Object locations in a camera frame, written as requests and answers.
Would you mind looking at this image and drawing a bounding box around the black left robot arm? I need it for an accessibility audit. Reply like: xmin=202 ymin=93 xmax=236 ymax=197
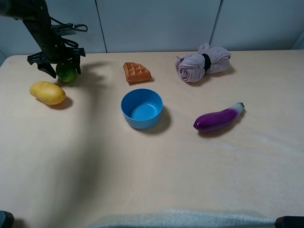
xmin=0 ymin=0 xmax=88 ymax=78

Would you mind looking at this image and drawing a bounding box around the green lime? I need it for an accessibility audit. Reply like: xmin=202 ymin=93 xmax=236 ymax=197
xmin=56 ymin=62 xmax=77 ymax=83

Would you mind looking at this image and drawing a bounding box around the black cable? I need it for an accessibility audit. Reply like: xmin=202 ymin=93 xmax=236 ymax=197
xmin=49 ymin=16 xmax=88 ymax=49

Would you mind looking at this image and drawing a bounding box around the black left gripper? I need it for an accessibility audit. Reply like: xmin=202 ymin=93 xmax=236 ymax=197
xmin=27 ymin=47 xmax=86 ymax=78

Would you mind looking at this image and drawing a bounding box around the yellow mango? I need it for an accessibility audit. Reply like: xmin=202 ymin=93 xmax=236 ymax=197
xmin=29 ymin=81 xmax=66 ymax=105

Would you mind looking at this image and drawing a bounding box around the rolled pink towel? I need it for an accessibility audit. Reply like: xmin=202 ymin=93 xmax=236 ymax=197
xmin=175 ymin=43 xmax=231 ymax=83

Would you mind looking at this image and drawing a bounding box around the orange waffle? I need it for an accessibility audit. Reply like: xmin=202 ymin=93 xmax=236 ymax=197
xmin=123 ymin=62 xmax=152 ymax=84

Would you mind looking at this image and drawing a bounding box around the blue plastic bowl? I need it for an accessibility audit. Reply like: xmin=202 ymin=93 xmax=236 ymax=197
xmin=121 ymin=88 xmax=163 ymax=130

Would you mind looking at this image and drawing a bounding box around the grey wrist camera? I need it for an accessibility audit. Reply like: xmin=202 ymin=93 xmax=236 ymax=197
xmin=51 ymin=23 xmax=76 ymax=37

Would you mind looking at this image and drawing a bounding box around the purple eggplant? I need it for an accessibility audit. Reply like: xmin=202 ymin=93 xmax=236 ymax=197
xmin=193 ymin=103 xmax=245 ymax=132

